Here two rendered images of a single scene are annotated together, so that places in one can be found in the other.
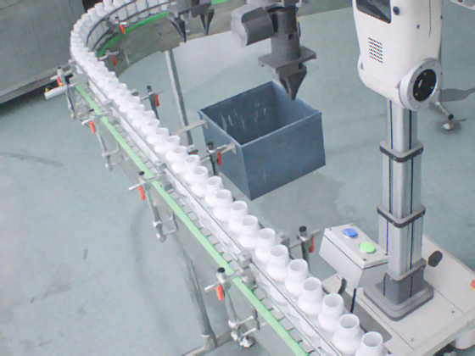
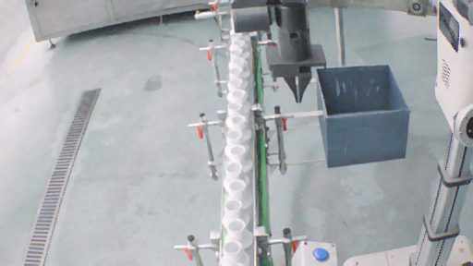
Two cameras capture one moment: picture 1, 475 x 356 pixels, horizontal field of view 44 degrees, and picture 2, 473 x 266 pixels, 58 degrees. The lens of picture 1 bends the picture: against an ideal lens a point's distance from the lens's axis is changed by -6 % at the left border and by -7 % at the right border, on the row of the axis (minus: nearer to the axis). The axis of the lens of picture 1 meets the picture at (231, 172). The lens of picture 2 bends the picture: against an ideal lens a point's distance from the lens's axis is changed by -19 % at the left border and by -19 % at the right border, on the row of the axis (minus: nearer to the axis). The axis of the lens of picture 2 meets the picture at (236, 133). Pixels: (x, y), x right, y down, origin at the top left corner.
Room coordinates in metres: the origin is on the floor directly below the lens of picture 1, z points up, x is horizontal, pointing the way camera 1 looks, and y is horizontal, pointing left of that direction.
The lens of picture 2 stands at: (0.38, -0.41, 1.92)
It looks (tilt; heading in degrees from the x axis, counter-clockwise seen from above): 37 degrees down; 29
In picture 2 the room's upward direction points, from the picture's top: 9 degrees counter-clockwise
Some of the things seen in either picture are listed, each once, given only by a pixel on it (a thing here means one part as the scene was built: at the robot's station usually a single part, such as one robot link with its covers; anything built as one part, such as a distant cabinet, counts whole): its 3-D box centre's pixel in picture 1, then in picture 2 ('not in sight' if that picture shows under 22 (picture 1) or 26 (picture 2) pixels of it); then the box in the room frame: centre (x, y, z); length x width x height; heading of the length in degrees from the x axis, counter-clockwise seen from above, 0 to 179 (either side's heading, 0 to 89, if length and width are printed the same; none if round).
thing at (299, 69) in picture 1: (284, 80); (291, 79); (1.10, -0.14, 1.44); 0.07 x 0.07 x 0.09; 22
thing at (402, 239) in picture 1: (399, 250); (431, 256); (1.51, -0.53, 0.49); 0.13 x 0.13 x 0.40; 22
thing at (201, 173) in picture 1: (205, 197); (238, 160); (1.25, 0.07, 1.08); 0.06 x 0.06 x 0.17
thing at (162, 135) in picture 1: (168, 156); (239, 105); (1.47, 0.16, 1.08); 0.06 x 0.06 x 0.17
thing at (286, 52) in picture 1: (285, 47); (294, 44); (1.10, -0.15, 1.51); 0.10 x 0.07 x 0.07; 112
